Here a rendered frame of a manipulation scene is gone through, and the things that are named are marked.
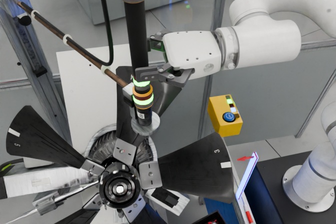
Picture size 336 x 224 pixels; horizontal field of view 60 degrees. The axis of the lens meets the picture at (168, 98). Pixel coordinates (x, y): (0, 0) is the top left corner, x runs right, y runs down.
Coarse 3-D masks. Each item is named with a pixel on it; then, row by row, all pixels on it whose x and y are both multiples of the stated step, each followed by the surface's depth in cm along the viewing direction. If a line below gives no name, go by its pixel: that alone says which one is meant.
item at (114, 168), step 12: (108, 156) 93; (108, 168) 86; (120, 168) 84; (132, 168) 87; (108, 180) 84; (120, 180) 83; (132, 180) 84; (108, 192) 83; (132, 192) 85; (108, 204) 84; (120, 204) 84
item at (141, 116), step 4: (136, 108) 66; (148, 108) 65; (140, 112) 66; (144, 112) 65; (148, 112) 66; (140, 116) 67; (144, 116) 66; (148, 116) 67; (140, 120) 68; (144, 120) 68; (148, 120) 68; (140, 124) 70; (144, 124) 69; (148, 124) 69
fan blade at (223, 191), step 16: (192, 144) 97; (208, 144) 96; (224, 144) 96; (160, 160) 94; (176, 160) 94; (192, 160) 93; (208, 160) 93; (224, 160) 94; (176, 176) 90; (192, 176) 90; (208, 176) 91; (224, 176) 92; (192, 192) 88; (208, 192) 89; (224, 192) 90
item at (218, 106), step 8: (216, 96) 128; (224, 96) 128; (208, 104) 130; (216, 104) 125; (224, 104) 125; (208, 112) 132; (216, 112) 122; (224, 112) 122; (232, 112) 122; (216, 120) 121; (224, 120) 119; (232, 120) 119; (240, 120) 119; (216, 128) 123; (224, 128) 120; (232, 128) 121; (240, 128) 122
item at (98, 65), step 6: (30, 12) 87; (36, 18) 85; (42, 24) 84; (54, 30) 81; (60, 36) 79; (66, 42) 78; (84, 54) 74; (90, 60) 73; (96, 66) 72; (108, 72) 70; (114, 78) 68; (120, 78) 68; (120, 84) 67; (126, 84) 67
